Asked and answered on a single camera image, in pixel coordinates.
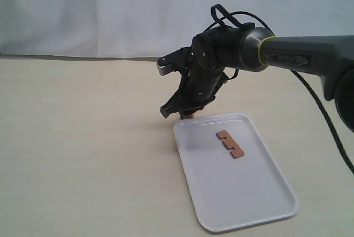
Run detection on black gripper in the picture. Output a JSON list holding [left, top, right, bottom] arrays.
[[160, 61, 228, 119]]

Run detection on white plastic tray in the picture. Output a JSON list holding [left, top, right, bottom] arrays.
[[173, 113, 299, 234]]

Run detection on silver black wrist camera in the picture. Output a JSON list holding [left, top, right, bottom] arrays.
[[157, 47, 191, 76]]

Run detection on black cable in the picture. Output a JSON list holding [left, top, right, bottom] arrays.
[[206, 3, 354, 174]]

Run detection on notched wooden plank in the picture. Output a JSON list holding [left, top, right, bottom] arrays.
[[216, 130, 244, 159], [179, 114, 194, 120]]

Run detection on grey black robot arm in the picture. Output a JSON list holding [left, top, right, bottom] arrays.
[[157, 23, 353, 129]]

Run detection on white backdrop cloth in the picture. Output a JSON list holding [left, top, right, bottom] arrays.
[[1, 0, 353, 58]]

